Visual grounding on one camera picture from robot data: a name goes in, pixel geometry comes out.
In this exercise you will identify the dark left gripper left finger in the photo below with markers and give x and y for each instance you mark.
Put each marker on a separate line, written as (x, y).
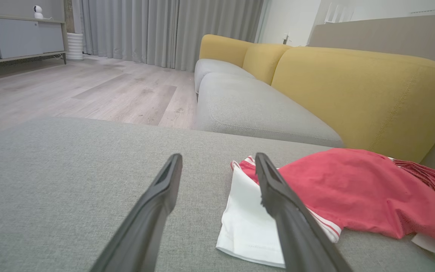
(145, 226)

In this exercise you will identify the grey sideboard with teal drawers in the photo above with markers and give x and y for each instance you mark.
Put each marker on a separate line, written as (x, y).
(17, 37)

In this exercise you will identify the yellow sofa back cushion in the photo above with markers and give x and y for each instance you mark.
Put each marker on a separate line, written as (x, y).
(264, 62)
(223, 47)

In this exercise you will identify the white chair back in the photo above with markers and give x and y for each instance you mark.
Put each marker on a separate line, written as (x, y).
(338, 13)

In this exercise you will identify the white security camera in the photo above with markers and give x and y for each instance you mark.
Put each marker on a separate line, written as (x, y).
(37, 11)

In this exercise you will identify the white ribbed cylinder appliance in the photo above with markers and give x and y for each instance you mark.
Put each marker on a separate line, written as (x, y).
(74, 47)

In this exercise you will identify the red shirt with white sleeves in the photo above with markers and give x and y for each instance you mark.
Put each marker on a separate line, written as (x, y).
(353, 189)

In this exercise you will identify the wide yellow sofa backrest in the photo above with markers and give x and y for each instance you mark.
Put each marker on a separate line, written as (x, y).
(372, 98)

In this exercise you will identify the large grey sofa chaise cushion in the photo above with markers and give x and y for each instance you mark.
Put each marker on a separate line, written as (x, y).
(70, 189)

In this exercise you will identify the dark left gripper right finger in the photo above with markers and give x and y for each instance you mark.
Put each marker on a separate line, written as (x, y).
(296, 234)

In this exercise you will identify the grey pleated curtain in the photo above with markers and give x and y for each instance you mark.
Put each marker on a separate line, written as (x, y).
(164, 30)

